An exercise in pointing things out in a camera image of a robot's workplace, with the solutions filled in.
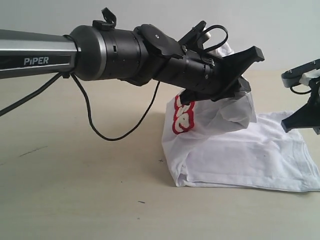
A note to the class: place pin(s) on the white t-shirt red Chinese patch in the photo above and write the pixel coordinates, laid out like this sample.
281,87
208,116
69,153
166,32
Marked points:
226,144

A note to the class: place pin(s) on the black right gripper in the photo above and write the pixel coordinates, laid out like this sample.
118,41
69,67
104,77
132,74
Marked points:
308,116

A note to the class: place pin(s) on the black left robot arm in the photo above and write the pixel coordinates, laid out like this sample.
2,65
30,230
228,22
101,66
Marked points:
101,51

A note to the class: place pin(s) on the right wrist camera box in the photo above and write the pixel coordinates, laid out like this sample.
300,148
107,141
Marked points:
301,75

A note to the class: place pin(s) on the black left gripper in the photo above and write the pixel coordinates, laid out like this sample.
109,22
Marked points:
202,81

